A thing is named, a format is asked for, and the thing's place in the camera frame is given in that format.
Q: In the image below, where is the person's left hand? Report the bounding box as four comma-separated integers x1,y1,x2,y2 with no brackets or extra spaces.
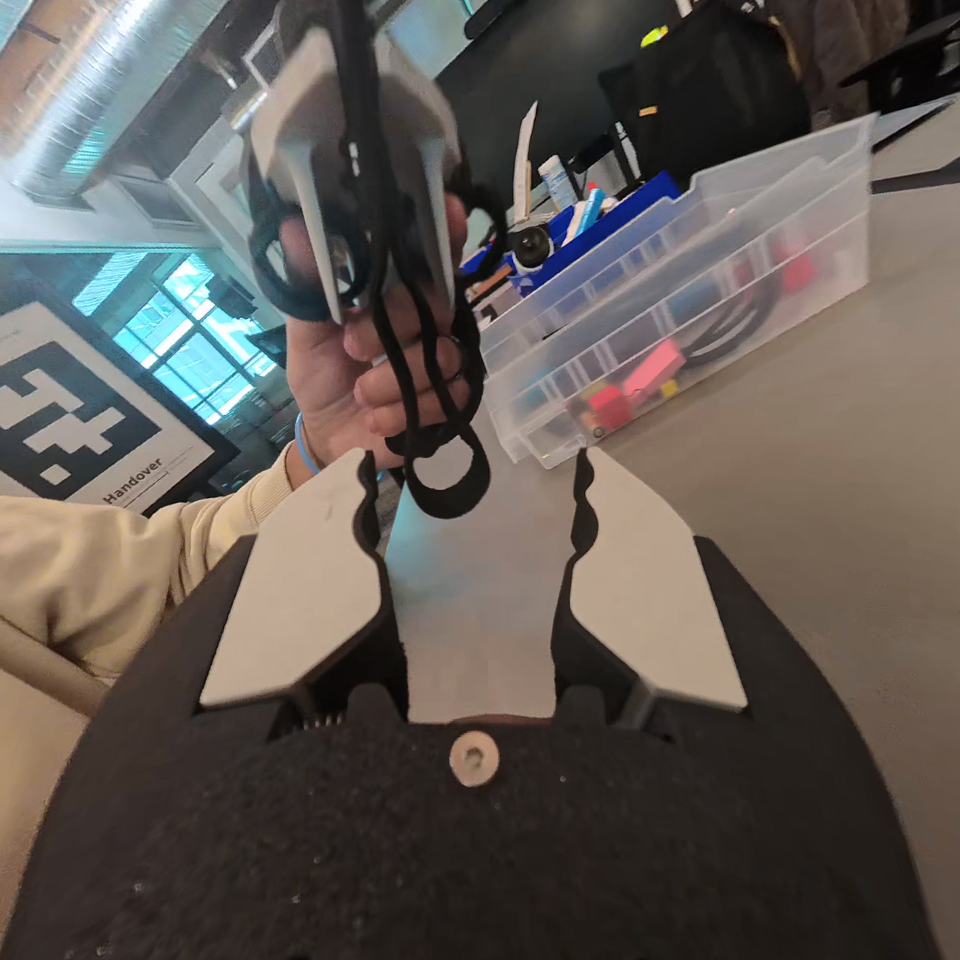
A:
281,191,490,483

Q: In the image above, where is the white paper strip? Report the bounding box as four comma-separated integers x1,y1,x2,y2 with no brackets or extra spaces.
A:
512,99,541,228

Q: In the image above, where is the black looped strap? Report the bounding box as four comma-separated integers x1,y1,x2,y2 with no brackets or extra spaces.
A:
330,0,510,522

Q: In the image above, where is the pink plastic block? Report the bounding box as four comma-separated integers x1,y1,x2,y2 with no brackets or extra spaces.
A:
619,337,689,400

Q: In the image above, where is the black cable coil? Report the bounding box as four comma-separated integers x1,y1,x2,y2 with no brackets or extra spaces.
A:
669,272,779,370

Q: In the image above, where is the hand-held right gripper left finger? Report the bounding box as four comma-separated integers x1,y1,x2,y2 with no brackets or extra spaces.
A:
197,448,396,712

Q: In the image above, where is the framed marker poster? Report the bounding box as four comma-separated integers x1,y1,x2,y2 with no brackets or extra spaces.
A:
0,253,243,516

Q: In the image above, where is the black video bar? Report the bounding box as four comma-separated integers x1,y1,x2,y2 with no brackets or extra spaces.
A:
463,0,526,39

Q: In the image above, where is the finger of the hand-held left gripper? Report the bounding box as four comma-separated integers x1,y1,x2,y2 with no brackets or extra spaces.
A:
246,24,348,329
372,36,466,314

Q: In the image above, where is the black desk cable cover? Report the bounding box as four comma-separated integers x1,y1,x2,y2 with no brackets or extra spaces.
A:
868,159,960,198

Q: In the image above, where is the brown jacket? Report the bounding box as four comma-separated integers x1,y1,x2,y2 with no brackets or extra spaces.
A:
772,0,914,115

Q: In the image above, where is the grey desk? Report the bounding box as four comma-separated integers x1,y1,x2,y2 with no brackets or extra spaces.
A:
375,97,960,830

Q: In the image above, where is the blue wristband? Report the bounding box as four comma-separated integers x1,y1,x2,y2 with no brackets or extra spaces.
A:
292,411,325,479

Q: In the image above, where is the clear plastic organizer tray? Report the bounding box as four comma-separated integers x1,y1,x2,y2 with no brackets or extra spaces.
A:
478,112,880,471

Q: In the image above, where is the large metal duct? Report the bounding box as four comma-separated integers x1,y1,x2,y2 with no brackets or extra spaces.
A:
6,0,220,205

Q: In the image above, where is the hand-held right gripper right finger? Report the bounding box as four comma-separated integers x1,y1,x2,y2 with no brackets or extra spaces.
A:
549,447,751,714

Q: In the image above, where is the black jacket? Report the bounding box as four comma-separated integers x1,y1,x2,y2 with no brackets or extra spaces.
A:
597,6,813,186

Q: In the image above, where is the blue plastic parts bin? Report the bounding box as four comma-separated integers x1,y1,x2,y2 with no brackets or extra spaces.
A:
457,168,684,303

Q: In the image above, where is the large black wall screen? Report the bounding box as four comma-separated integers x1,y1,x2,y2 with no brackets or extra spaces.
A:
433,0,751,205

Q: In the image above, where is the person's cream sweater torso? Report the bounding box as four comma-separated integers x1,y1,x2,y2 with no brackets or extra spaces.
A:
0,622,114,901

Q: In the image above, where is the white round camera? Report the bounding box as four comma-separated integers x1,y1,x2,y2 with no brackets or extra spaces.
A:
507,219,559,279

